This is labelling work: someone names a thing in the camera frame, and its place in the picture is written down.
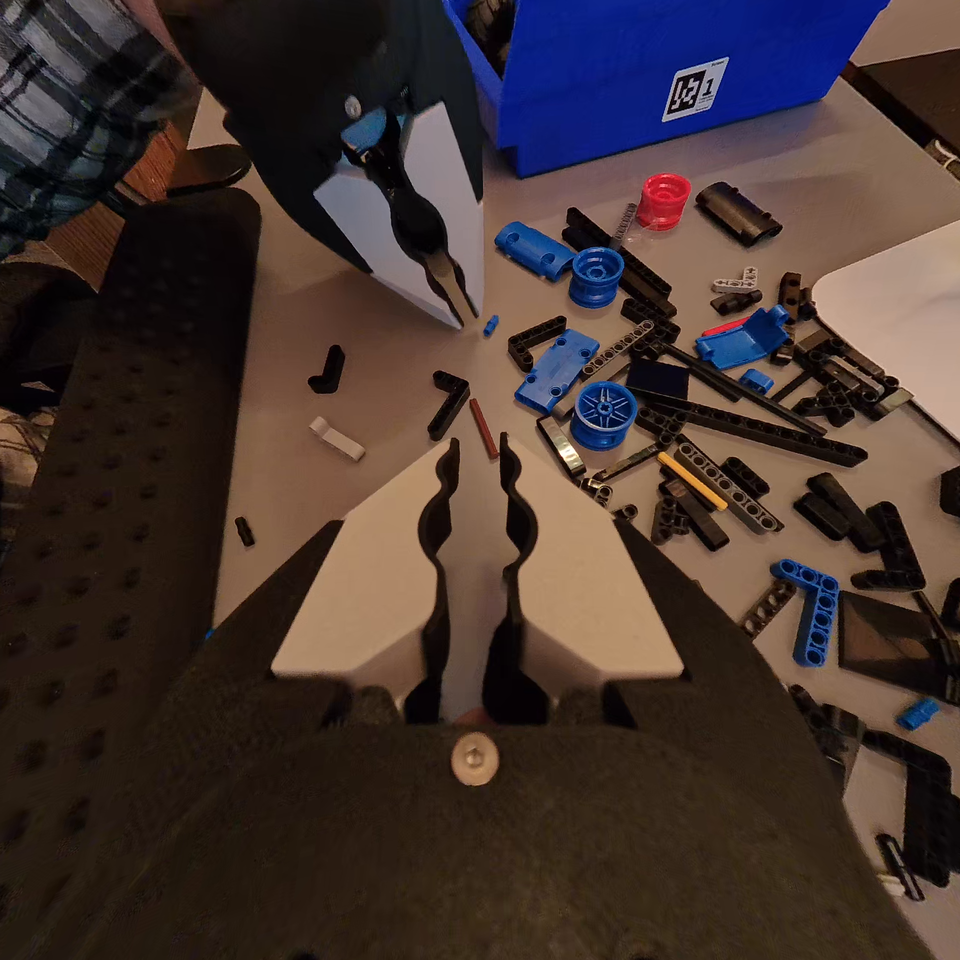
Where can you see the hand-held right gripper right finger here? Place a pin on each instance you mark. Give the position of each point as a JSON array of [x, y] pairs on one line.
[[600, 600]]

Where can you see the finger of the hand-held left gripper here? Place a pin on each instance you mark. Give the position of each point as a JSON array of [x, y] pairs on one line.
[[360, 225], [454, 187]]

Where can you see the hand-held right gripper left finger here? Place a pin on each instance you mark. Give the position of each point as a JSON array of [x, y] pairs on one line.
[[352, 600]]

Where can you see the pile of black beams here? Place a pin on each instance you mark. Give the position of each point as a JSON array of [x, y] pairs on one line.
[[757, 431]]

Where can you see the person's left forearm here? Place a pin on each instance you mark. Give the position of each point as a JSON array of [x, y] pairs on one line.
[[75, 97]]

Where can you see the grey desk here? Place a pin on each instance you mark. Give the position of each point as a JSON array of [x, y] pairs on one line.
[[360, 300]]

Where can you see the blue flat panel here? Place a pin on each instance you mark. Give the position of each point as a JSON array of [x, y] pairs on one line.
[[559, 371], [532, 251]]

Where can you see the black pin connector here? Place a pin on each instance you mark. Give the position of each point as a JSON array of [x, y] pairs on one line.
[[244, 531]]

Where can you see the black small L beam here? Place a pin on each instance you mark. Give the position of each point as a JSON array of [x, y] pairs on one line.
[[330, 371]]

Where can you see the short yellow axle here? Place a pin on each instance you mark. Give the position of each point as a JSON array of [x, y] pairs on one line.
[[694, 481]]

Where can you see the black flat tile bar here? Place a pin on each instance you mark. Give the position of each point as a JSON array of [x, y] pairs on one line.
[[561, 448]]

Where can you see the black rubber tire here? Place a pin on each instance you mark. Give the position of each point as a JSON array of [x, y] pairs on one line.
[[491, 26]]

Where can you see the blue wheel rim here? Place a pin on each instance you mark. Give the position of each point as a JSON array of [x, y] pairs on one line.
[[604, 412], [596, 277]]

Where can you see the blue tagged plastic bin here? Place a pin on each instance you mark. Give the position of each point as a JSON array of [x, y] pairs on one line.
[[600, 90]]

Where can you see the medium grey beam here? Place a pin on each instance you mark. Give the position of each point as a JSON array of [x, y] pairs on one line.
[[750, 506]]

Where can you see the black large L beam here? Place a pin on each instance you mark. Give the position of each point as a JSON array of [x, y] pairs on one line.
[[450, 405]]

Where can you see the brown axle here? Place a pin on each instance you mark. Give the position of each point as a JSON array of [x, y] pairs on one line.
[[484, 427]]

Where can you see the red wheel rim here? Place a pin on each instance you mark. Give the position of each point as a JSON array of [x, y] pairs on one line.
[[664, 199]]

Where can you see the blue large L beam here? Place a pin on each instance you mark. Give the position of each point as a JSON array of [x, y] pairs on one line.
[[821, 600]]

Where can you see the black shiny triangular panel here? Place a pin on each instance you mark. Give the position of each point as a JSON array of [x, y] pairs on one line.
[[660, 379]]

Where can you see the dark grey thin beam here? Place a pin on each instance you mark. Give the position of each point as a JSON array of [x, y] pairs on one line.
[[619, 349]]

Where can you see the small blue connector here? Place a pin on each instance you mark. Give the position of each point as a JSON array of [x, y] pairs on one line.
[[756, 381]]

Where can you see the black cylindrical panel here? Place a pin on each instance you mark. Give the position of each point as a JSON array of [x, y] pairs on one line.
[[739, 214]]

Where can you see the black square tile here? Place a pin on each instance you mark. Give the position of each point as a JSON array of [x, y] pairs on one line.
[[885, 637]]

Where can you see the blue hinged panel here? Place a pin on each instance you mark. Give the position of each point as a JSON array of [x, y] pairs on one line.
[[742, 345]]

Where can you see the red axle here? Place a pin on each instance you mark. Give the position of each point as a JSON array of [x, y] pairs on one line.
[[724, 328]]

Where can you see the small blue pin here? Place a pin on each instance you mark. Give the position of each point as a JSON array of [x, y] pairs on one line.
[[918, 714]]

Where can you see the plaid shirt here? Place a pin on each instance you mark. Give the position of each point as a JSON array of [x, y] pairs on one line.
[[19, 446]]

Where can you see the book stand with white base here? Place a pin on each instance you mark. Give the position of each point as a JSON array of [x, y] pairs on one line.
[[900, 315]]

